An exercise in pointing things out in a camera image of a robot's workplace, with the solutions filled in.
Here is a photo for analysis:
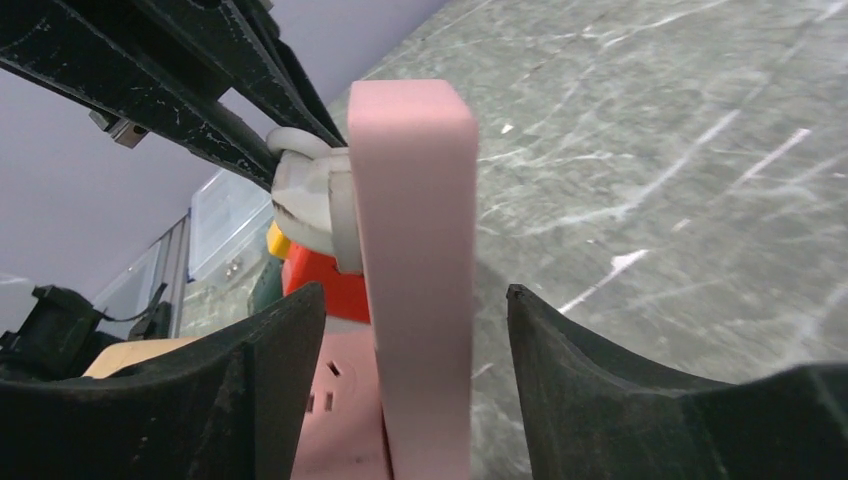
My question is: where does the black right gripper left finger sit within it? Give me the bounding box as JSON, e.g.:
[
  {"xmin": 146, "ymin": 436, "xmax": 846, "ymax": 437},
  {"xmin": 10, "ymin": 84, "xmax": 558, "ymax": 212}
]
[{"xmin": 1, "ymin": 283, "xmax": 325, "ymax": 479}]

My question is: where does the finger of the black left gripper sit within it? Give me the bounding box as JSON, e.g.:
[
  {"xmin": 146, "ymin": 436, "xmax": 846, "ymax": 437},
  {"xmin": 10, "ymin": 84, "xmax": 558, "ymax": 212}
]
[
  {"xmin": 1, "ymin": 1, "xmax": 276, "ymax": 189},
  {"xmin": 136, "ymin": 0, "xmax": 345, "ymax": 147}
]

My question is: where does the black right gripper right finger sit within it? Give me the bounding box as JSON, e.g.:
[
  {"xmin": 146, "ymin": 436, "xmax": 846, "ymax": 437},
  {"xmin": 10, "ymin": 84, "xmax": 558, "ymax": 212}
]
[{"xmin": 506, "ymin": 284, "xmax": 847, "ymax": 479}]

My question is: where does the pink power strip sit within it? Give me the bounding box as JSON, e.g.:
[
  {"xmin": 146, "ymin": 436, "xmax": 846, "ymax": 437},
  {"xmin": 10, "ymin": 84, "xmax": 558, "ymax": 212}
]
[{"xmin": 293, "ymin": 79, "xmax": 478, "ymax": 479}]

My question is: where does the green cube socket lion print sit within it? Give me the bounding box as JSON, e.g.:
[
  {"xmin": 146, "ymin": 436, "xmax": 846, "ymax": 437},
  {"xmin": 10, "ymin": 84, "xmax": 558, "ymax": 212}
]
[{"xmin": 247, "ymin": 257, "xmax": 283, "ymax": 316}]

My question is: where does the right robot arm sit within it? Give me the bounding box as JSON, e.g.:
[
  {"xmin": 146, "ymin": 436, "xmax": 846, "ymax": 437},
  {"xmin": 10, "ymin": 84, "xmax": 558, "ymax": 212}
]
[{"xmin": 1, "ymin": 283, "xmax": 847, "ymax": 479}]

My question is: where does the beige cube socket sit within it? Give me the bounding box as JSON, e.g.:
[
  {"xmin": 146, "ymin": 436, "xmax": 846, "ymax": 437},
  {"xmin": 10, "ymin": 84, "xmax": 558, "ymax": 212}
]
[{"xmin": 82, "ymin": 337, "xmax": 198, "ymax": 379}]

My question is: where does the red cube socket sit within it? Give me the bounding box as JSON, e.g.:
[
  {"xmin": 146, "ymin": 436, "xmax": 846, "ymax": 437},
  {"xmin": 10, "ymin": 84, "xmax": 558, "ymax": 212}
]
[{"xmin": 282, "ymin": 243, "xmax": 371, "ymax": 324}]

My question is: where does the yellow cube socket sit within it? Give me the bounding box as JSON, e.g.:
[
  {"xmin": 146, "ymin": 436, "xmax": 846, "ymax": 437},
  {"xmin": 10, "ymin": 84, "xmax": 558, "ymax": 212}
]
[{"xmin": 266, "ymin": 221, "xmax": 291, "ymax": 260}]

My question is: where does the clear plastic screw box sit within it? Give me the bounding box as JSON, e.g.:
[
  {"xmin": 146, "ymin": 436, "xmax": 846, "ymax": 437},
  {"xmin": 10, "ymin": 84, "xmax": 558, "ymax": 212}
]
[{"xmin": 187, "ymin": 169, "xmax": 273, "ymax": 287}]

